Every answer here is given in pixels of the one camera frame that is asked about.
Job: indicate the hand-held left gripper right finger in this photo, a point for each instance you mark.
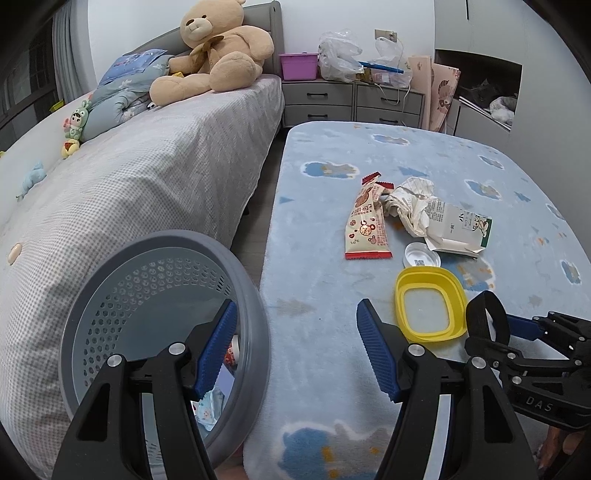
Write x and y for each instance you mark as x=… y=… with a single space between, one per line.
x=376 y=350

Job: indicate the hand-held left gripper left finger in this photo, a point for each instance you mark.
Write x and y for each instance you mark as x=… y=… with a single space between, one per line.
x=214 y=350

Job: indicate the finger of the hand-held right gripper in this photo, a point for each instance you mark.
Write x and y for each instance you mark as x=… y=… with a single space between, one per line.
x=496 y=351
x=521 y=326

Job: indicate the red patterned paper cup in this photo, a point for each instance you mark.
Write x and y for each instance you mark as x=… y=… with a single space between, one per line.
x=232 y=353

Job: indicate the purple printed box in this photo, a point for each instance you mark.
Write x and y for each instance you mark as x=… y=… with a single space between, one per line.
x=225 y=383

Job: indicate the black tape roll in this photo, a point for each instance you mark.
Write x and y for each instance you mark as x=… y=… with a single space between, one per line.
x=475 y=311

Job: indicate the grey perforated trash bin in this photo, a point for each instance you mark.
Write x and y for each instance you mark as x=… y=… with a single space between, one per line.
x=251 y=323

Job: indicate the light blue packet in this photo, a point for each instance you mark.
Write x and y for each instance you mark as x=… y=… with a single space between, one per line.
x=210 y=413

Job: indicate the person's right hand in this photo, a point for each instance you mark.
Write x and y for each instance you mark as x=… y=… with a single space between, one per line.
x=561 y=445

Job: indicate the yellow plastic lid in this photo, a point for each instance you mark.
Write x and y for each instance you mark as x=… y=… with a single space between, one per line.
x=455 y=300

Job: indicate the white round cap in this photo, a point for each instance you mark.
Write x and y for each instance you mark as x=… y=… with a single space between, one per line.
x=421 y=256

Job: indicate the flattened white milk carton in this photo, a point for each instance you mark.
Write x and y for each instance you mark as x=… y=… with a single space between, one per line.
x=457 y=226

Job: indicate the red beige snack wrapper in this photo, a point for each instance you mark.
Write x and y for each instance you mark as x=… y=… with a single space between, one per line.
x=367 y=226

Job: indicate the crumpled white paper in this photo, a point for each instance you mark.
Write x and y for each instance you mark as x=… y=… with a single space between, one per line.
x=411 y=203

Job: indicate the bed with grey cover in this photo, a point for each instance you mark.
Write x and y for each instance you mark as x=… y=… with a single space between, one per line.
x=152 y=175

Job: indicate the white cloth bundle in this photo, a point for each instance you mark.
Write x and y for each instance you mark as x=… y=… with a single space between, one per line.
x=503 y=108

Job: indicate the peach round soft toy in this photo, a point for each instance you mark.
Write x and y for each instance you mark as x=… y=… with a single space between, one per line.
x=14 y=253

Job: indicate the printed cardboard sheet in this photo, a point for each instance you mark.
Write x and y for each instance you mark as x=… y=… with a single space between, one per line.
x=444 y=99

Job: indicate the dark grey cloth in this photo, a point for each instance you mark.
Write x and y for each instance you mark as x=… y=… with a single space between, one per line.
x=478 y=90

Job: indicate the small yellow red toy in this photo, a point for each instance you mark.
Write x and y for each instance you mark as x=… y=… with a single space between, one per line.
x=70 y=148

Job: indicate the small blue plush toy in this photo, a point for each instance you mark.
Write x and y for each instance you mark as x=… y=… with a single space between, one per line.
x=33 y=177

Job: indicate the pink cardboard sheet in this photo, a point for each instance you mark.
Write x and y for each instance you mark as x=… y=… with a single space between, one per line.
x=420 y=92

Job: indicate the light blue folded quilt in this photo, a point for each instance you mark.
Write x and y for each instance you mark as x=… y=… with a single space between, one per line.
x=113 y=110

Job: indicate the small green doll toy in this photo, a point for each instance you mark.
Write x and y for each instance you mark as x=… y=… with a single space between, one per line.
x=76 y=122

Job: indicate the blue stick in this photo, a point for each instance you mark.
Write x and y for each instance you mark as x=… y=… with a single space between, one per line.
x=383 y=67

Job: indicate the yellow green small item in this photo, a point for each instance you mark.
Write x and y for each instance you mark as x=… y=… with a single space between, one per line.
x=56 y=105

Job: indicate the pink storage box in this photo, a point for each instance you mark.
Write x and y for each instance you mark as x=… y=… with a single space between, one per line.
x=299 y=67

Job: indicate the clear plastic bag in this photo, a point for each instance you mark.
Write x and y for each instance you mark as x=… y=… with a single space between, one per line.
x=392 y=55
x=334 y=57

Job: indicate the blue printed pillow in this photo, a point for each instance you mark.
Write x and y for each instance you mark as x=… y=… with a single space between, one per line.
x=134 y=62

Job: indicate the large tan teddy bear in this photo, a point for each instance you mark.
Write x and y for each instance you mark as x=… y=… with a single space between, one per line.
x=226 y=50

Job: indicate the grey curtain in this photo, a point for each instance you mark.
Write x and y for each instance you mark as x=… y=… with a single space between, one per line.
x=74 y=46

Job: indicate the dark window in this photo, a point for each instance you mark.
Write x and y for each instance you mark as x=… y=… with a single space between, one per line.
x=27 y=69

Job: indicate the wall niche shelf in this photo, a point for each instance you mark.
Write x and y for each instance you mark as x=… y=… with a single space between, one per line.
x=480 y=64

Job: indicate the wall socket plate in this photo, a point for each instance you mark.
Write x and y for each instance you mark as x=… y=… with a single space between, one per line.
x=385 y=35

